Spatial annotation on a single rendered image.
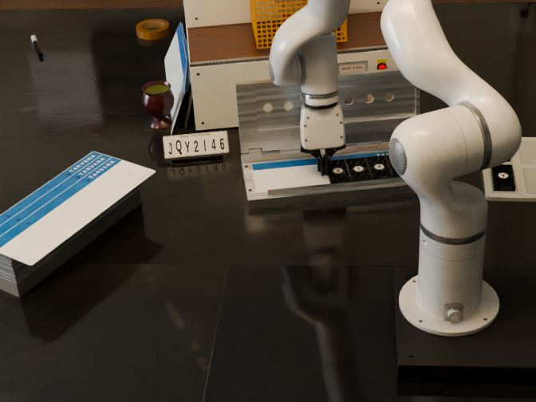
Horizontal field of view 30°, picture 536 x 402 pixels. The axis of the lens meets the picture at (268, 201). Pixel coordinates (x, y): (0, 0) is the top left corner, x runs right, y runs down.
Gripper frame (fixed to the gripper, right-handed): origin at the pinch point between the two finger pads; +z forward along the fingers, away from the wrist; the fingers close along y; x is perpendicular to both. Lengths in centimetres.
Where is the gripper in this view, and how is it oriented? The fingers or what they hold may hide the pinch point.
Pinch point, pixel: (324, 166)
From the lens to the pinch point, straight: 235.1
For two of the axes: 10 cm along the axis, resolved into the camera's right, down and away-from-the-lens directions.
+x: -0.9, -3.7, 9.3
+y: 9.9, -1.0, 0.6
